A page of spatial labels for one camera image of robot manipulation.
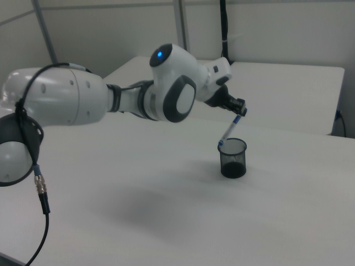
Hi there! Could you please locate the black cable silver connector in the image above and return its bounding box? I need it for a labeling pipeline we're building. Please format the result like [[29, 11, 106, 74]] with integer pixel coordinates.
[[14, 63, 94, 266]]

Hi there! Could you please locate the black mesh pen cup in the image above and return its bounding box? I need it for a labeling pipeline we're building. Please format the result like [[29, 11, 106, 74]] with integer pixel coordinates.
[[217, 138, 247, 179]]

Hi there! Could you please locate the black camera stand white tie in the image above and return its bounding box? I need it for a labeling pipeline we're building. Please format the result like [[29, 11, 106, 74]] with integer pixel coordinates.
[[219, 0, 235, 64]]

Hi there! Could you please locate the blue white whiteboard marker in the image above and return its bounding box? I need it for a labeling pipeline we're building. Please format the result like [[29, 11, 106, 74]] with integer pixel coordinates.
[[217, 109, 249, 147]]

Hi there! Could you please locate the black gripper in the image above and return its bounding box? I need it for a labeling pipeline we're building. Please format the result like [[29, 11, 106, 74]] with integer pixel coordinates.
[[205, 84, 249, 116]]

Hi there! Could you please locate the black cable blue plug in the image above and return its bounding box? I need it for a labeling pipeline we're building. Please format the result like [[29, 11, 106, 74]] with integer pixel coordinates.
[[334, 109, 348, 138]]

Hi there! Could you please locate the grey metal partition post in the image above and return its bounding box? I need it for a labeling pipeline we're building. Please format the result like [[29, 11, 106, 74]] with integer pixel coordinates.
[[176, 0, 190, 51], [32, 0, 59, 64]]

